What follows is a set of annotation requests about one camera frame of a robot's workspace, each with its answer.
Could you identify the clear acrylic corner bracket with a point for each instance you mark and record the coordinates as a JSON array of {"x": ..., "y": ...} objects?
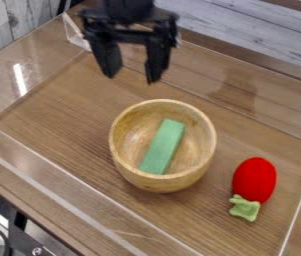
[{"x": 73, "y": 33}]

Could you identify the black table leg bracket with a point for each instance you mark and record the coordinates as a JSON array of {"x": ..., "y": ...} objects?
[{"x": 24, "y": 244}]

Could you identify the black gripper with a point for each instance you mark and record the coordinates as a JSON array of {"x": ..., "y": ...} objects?
[{"x": 131, "y": 21}]

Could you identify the green rectangular block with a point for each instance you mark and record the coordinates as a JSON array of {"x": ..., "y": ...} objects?
[{"x": 163, "y": 148}]

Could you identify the clear acrylic tray wall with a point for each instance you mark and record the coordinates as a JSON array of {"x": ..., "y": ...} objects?
[{"x": 80, "y": 215}]

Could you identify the red felt strawberry toy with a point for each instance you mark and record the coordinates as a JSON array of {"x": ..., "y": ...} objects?
[{"x": 254, "y": 185}]

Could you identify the brown wooden bowl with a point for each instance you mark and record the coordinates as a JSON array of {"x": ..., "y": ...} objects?
[{"x": 132, "y": 133}]

